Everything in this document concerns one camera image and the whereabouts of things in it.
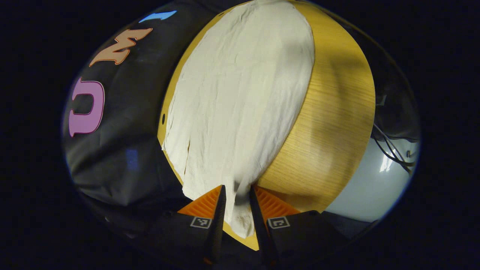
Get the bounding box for black backdrop cloth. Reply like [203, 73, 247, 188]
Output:
[62, 0, 240, 240]

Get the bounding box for cream white jeans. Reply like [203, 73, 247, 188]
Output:
[161, 0, 315, 239]

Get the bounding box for black cable bundle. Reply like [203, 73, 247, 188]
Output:
[370, 94, 419, 176]

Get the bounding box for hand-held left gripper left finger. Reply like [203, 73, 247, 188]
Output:
[127, 184, 227, 267]

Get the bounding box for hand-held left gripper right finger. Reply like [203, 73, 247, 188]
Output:
[248, 185, 351, 269]

